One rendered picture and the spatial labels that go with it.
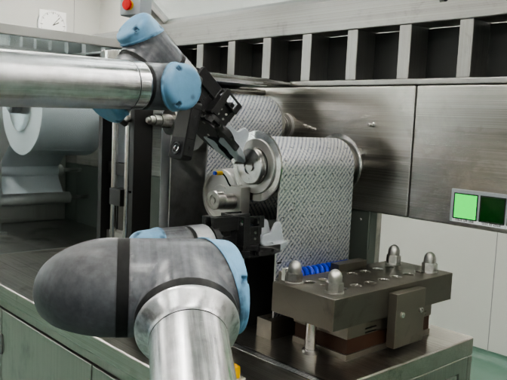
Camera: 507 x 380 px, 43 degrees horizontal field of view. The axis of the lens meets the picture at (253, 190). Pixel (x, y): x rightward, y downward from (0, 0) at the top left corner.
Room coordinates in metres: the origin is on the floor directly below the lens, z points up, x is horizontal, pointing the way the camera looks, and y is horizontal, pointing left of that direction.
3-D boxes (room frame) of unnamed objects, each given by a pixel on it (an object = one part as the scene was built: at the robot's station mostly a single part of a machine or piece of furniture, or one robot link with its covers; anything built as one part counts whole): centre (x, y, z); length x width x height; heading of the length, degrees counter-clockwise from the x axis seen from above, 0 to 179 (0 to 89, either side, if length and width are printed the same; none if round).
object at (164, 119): (1.48, 0.22, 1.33); 0.06 x 0.03 x 0.03; 133
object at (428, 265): (1.40, -0.40, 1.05); 0.04 x 0.04 x 0.04
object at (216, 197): (1.32, 0.07, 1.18); 0.04 x 0.02 x 0.04; 43
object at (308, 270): (1.37, -0.15, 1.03); 0.21 x 0.04 x 0.03; 133
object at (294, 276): (1.25, -0.09, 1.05); 0.04 x 0.04 x 0.04
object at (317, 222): (1.39, -0.14, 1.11); 0.23 x 0.01 x 0.18; 133
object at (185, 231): (1.12, 0.16, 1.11); 0.11 x 0.08 x 0.09; 133
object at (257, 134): (1.35, -0.01, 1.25); 0.15 x 0.01 x 0.15; 43
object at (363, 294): (1.33, -0.25, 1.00); 0.40 x 0.16 x 0.06; 133
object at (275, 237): (1.28, -0.05, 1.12); 0.09 x 0.03 x 0.06; 131
